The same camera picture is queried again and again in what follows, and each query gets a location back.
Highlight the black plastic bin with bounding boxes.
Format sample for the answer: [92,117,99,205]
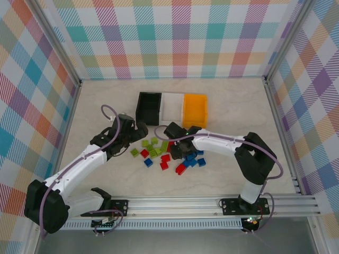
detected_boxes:
[135,92,163,127]

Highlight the white plastic bin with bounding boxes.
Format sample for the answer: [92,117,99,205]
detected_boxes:
[158,92,186,123]

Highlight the yellow plastic bin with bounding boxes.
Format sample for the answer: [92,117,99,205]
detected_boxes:
[182,93,209,130]

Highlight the left circuit board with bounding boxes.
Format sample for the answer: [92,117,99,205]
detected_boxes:
[91,216,117,229]

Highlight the circuit board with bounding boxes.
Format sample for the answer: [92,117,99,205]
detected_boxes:
[243,216,262,227]
[91,216,117,229]

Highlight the right circuit board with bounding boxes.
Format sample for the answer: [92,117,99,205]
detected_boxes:
[243,216,262,227]

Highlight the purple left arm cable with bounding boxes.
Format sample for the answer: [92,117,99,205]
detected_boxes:
[39,104,125,240]

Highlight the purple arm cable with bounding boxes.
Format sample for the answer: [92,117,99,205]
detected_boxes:
[154,124,283,194]
[39,104,125,240]

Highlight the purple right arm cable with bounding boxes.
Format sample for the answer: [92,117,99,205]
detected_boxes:
[154,124,283,194]

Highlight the aluminium side rail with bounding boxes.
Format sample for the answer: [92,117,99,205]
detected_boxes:
[44,80,83,183]
[263,78,304,196]

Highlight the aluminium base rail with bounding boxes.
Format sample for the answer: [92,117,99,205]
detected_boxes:
[63,195,318,219]

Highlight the black left mount plate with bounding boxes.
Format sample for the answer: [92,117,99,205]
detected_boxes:
[105,198,129,216]

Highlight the black mount plate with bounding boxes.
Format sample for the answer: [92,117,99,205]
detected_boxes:
[105,198,129,216]
[221,197,271,215]

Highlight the black right mount plate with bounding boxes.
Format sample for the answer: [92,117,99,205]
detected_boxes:
[221,197,271,215]

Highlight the white slotted cable duct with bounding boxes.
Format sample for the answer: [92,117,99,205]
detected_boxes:
[63,219,243,230]

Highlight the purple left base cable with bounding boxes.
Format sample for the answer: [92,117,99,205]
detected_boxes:
[86,209,124,236]

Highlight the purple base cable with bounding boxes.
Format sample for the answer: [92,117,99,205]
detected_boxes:
[86,209,124,236]
[242,192,276,234]

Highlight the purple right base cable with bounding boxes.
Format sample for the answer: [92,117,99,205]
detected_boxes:
[242,192,276,234]

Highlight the aluminium frame post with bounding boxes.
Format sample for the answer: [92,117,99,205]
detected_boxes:
[263,0,317,84]
[30,0,83,87]

